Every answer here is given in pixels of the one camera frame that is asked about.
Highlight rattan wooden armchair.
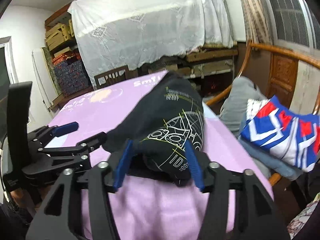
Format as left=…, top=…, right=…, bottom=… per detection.
left=203, top=39, right=320, bottom=188

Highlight light blue folded garment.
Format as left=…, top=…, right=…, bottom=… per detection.
left=238, top=136, right=303, bottom=181

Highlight pink printed bed sheet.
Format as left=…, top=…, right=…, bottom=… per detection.
left=49, top=72, right=272, bottom=239

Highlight dark wooden chair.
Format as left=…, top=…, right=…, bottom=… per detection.
left=94, top=65, right=129, bottom=89

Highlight blue red white garment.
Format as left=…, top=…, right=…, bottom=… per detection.
left=240, top=96, right=319, bottom=172

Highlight tan cardboard boxes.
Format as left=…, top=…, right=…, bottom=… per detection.
left=45, top=23, right=76, bottom=55

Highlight grey folded garment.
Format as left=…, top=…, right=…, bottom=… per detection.
left=219, top=76, right=267, bottom=138

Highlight white lace cover cloth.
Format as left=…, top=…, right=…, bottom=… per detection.
left=68, top=0, right=233, bottom=80

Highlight carved wooden door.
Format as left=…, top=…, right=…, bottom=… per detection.
left=266, top=53, right=298, bottom=108

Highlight beige patterned curtain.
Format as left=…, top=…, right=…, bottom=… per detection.
left=241, top=0, right=273, bottom=44

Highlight window with white frame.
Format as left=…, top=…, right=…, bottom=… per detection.
left=0, top=36, right=18, bottom=100

